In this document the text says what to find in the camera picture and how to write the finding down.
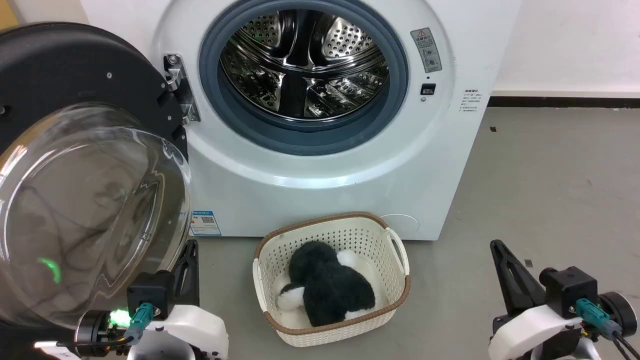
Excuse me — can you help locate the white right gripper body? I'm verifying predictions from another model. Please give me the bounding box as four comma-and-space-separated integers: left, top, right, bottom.
488, 303, 592, 360

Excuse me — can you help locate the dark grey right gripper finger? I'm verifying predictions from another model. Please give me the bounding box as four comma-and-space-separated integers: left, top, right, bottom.
489, 239, 547, 317

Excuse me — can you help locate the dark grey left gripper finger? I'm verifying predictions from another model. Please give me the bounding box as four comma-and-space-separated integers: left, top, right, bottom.
172, 239, 200, 307

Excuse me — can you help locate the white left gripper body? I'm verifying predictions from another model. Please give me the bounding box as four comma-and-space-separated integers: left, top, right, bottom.
127, 304, 230, 360

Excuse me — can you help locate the white front-load washing machine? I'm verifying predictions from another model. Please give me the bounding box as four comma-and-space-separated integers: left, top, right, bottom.
80, 0, 524, 242

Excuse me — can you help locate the metal door hinge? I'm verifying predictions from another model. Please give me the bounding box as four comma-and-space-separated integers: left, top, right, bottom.
163, 53, 202, 125

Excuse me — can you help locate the washer door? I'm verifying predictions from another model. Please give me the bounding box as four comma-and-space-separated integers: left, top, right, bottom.
0, 22, 194, 332

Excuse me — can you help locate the blue energy label sticker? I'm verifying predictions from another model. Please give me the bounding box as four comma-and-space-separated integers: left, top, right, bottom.
188, 210, 222, 237

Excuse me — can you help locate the cream plastic laundry basket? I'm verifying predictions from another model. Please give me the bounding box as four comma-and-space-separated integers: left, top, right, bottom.
252, 211, 412, 348

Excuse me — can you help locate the round filter cover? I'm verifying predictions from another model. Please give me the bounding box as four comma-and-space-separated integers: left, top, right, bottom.
379, 213, 420, 239

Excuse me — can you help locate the black and white plush toy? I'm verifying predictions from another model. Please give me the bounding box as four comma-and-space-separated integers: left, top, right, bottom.
276, 240, 377, 328

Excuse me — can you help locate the small printed text label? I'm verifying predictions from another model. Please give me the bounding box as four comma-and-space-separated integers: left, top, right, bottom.
459, 89, 484, 114

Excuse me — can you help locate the grey warning sticker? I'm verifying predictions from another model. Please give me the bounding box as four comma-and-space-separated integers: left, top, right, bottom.
410, 27, 443, 75

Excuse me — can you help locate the stainless steel washer drum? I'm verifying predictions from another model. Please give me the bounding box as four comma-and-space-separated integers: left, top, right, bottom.
219, 8, 391, 121

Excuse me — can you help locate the teal left camera connector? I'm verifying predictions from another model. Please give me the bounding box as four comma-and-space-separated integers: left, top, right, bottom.
123, 302, 154, 345

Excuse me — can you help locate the teal camera connector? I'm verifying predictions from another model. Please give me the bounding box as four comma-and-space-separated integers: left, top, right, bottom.
575, 298, 622, 342
123, 302, 154, 345

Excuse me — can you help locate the teal right camera connector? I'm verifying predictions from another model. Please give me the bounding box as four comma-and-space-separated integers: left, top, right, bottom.
575, 298, 622, 342

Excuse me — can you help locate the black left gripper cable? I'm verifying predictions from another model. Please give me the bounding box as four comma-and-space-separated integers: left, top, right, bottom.
54, 336, 137, 349

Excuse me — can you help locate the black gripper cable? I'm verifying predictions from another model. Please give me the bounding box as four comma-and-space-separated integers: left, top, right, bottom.
54, 336, 137, 349
612, 332, 640, 360

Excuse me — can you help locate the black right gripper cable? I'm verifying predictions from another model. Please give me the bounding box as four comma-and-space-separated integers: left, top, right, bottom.
612, 332, 640, 360

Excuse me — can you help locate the black wall baseboard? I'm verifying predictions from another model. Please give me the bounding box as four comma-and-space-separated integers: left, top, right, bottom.
487, 96, 640, 109

